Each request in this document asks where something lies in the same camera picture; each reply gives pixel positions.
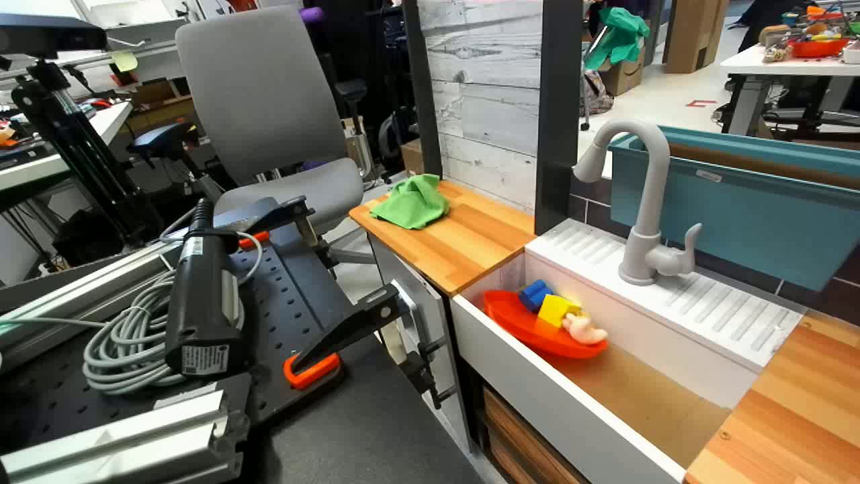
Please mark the green microfibre cloth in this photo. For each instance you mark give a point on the green microfibre cloth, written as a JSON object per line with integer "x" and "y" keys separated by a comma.
{"x": 413, "y": 206}

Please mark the black clamp with orange grip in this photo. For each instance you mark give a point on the black clamp with orange grip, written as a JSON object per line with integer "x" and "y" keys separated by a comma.
{"x": 358, "y": 327}

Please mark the blue toy block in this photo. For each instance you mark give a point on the blue toy block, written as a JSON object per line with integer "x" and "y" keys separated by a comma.
{"x": 537, "y": 294}

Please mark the orange plastic plate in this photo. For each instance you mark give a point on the orange plastic plate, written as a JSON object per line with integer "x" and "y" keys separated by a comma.
{"x": 521, "y": 327}

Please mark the white sink basin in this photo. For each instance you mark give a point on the white sink basin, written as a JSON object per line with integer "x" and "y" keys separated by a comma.
{"x": 501, "y": 358}

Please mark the yellow toy block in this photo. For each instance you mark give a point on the yellow toy block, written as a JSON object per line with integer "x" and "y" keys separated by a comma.
{"x": 556, "y": 311}

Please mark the black perforated mounting board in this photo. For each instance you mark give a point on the black perforated mounting board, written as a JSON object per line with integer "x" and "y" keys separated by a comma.
{"x": 287, "y": 297}

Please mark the small black clamp orange trigger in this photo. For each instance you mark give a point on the small black clamp orange trigger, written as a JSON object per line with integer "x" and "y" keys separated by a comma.
{"x": 271, "y": 212}

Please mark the white and pink toy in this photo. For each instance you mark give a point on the white and pink toy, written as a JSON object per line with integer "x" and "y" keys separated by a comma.
{"x": 588, "y": 332}

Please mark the brown wooden cabinet drawer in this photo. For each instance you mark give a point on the brown wooden cabinet drawer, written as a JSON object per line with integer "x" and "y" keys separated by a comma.
{"x": 521, "y": 446}

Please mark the grey office chair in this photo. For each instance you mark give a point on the grey office chair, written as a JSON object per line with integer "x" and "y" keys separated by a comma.
{"x": 259, "y": 98}

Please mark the grey kitchen faucet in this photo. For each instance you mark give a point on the grey kitchen faucet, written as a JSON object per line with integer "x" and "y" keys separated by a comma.
{"x": 647, "y": 178}

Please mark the black box-shaped device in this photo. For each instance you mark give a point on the black box-shaped device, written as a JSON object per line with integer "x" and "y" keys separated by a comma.
{"x": 205, "y": 304}

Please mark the green bag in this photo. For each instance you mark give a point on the green bag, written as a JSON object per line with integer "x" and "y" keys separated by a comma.
{"x": 619, "y": 42}

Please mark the teal plastic bin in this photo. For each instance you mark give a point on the teal plastic bin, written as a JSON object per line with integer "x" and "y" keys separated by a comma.
{"x": 763, "y": 217}

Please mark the cardboard box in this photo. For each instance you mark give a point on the cardboard box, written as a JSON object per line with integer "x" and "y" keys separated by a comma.
{"x": 694, "y": 30}

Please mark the black tripod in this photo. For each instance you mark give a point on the black tripod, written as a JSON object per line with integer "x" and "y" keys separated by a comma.
{"x": 81, "y": 143}

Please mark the short aluminium extrusion bar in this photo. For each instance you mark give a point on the short aluminium extrusion bar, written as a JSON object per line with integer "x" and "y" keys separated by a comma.
{"x": 118, "y": 440}

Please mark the white table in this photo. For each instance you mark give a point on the white table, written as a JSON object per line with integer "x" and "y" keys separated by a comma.
{"x": 763, "y": 66}

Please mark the white desk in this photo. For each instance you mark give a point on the white desk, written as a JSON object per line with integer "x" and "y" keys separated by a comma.
{"x": 56, "y": 164}

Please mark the pile of colourful toys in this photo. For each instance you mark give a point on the pile of colourful toys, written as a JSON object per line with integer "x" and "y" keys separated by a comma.
{"x": 816, "y": 43}

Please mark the black flat panel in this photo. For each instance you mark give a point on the black flat panel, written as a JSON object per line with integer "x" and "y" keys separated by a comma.
{"x": 44, "y": 34}

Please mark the black vertical post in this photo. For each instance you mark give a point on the black vertical post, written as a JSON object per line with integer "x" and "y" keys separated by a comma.
{"x": 558, "y": 108}

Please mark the long aluminium rail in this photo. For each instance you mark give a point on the long aluminium rail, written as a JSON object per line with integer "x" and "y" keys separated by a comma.
{"x": 90, "y": 282}

